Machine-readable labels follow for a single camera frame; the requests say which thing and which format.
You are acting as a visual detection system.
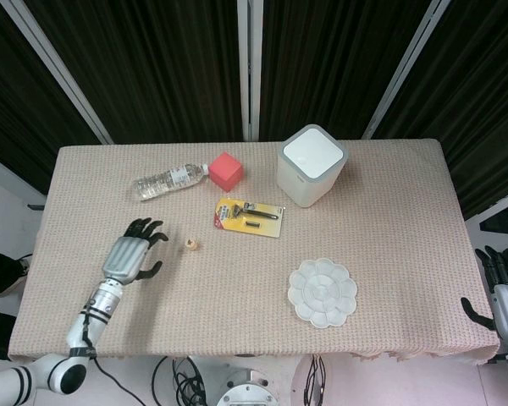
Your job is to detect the red and black wires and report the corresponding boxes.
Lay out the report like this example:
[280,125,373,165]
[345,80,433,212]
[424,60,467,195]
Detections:
[304,354,328,406]

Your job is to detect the silver robot base column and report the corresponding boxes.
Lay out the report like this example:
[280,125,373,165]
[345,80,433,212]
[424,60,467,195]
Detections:
[185,354,300,406]

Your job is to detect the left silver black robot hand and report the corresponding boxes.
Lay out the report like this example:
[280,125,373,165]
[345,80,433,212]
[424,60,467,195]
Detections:
[100,217,170,283]

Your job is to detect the red foam cube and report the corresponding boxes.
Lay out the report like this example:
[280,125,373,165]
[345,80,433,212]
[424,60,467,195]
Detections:
[207,151,245,195]

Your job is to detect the clear plastic water bottle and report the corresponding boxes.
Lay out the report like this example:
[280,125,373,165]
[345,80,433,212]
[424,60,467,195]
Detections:
[131,162,210,202]

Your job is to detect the white metal frame post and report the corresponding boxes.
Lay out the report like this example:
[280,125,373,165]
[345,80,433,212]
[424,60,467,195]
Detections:
[362,0,452,140]
[236,0,264,142]
[0,0,113,145]

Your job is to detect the white flower-shaped paint palette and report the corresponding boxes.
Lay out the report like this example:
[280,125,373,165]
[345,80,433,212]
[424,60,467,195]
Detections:
[287,257,359,329]

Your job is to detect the black cable bundle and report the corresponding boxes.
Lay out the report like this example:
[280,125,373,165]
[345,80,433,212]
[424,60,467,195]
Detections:
[152,354,211,406]

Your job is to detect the pink woven tablecloth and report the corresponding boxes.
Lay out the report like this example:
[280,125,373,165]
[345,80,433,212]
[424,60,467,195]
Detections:
[8,138,500,365]

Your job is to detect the razor in yellow blister pack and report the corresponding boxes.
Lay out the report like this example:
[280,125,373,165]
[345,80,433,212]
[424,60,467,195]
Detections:
[213,197,287,239]

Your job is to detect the black curtain panel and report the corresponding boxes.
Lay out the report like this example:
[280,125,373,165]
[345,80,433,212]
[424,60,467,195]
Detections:
[0,0,101,200]
[372,0,508,221]
[23,0,243,143]
[258,0,435,140]

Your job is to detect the person in dark clothes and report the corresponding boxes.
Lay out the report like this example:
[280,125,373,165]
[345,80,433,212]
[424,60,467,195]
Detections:
[0,249,30,360]

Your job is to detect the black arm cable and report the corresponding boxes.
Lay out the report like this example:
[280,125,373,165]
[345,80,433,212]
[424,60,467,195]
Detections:
[80,310,153,406]

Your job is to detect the dark computer monitor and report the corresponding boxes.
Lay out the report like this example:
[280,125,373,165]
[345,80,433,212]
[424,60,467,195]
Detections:
[478,198,508,234]

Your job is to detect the white bin with grey rim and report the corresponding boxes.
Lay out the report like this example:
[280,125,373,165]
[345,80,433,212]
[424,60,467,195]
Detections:
[277,123,348,209]

